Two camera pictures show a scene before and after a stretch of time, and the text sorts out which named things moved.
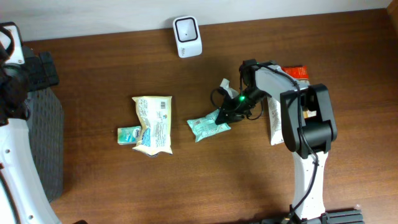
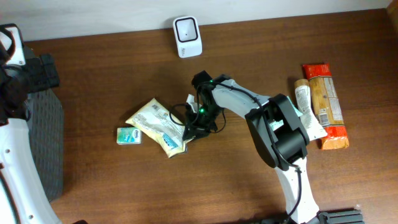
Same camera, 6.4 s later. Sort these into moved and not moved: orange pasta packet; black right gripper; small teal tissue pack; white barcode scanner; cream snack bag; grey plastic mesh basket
Moved: black right gripper; cream snack bag; orange pasta packet
Not moved: grey plastic mesh basket; small teal tissue pack; white barcode scanner
